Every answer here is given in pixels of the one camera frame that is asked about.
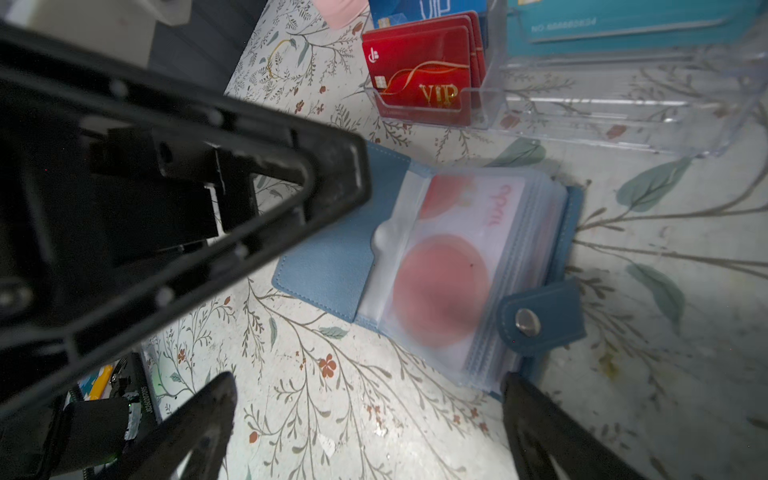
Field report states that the teal VIP card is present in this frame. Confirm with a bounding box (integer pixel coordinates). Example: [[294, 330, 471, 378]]
[[507, 0, 767, 57]]

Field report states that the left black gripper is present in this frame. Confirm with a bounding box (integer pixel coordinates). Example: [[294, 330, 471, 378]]
[[1, 24, 372, 418]]

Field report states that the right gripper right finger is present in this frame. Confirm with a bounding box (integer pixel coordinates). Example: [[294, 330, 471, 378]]
[[501, 373, 642, 479]]

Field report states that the red VIP card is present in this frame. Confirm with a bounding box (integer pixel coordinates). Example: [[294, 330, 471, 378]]
[[362, 11, 485, 127]]

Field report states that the pink white circle card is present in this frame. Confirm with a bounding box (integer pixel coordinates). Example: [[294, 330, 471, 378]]
[[380, 175, 532, 374]]

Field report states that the pink pencil cup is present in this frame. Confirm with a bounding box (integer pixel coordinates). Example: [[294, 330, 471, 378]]
[[311, 0, 368, 30]]

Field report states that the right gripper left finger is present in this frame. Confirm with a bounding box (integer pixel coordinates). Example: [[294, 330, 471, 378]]
[[97, 371, 237, 479]]

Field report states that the blue VIP card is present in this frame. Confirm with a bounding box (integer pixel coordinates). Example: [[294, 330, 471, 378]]
[[368, 0, 487, 28]]

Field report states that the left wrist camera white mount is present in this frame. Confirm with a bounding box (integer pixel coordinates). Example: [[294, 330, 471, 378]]
[[1, 0, 192, 68]]

